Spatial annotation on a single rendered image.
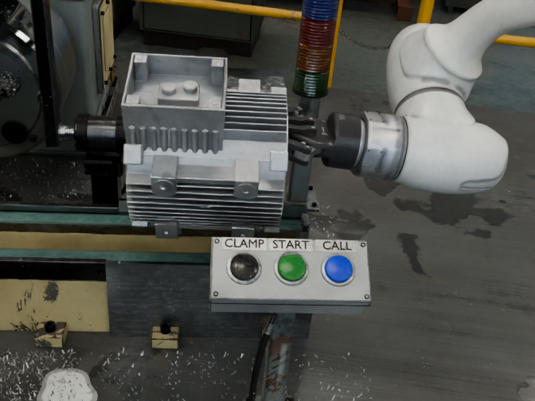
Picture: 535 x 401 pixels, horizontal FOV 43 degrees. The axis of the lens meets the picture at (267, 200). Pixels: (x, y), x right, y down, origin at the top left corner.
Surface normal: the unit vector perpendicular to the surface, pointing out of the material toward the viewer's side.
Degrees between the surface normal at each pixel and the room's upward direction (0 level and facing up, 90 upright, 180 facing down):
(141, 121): 106
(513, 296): 0
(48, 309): 90
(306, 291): 33
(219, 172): 16
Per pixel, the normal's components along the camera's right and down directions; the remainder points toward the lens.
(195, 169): 0.07, -0.65
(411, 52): -0.80, -0.35
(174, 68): 0.00, 0.76
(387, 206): 0.08, -0.83
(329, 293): 0.10, -0.41
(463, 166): 0.17, 0.35
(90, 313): 0.07, 0.55
